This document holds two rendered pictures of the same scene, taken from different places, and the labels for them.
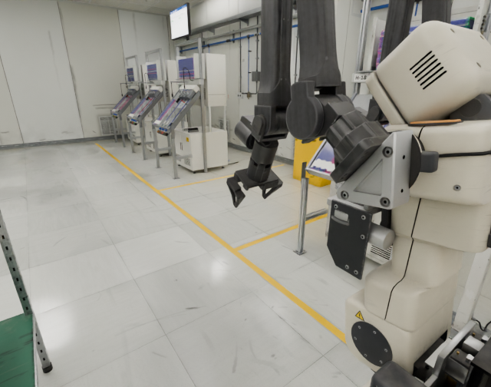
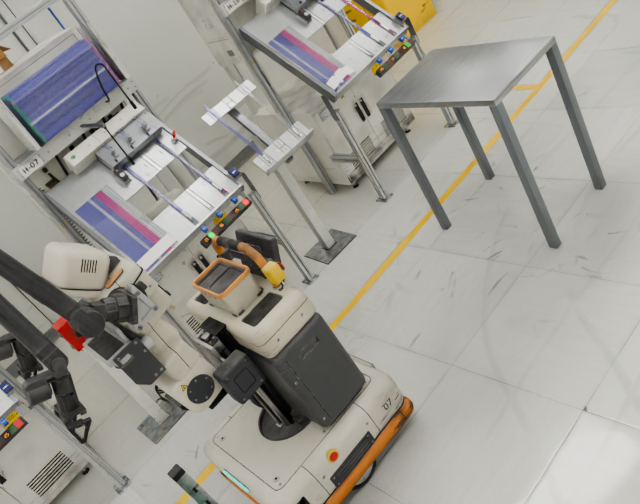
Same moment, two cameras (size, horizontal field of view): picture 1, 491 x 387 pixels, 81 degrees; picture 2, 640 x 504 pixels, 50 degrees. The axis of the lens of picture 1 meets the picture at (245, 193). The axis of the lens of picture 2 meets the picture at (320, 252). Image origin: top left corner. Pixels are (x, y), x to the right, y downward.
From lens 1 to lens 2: 173 cm
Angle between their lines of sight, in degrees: 71
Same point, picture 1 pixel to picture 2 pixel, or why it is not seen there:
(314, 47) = (60, 296)
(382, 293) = (176, 360)
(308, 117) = (96, 319)
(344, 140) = (120, 308)
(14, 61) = not seen: outside the picture
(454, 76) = (101, 259)
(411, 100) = (95, 281)
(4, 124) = not seen: outside the picture
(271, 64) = (32, 331)
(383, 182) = (147, 303)
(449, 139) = (129, 276)
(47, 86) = not seen: outside the picture
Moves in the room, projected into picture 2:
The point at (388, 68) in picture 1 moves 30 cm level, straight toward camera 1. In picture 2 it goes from (70, 280) to (143, 258)
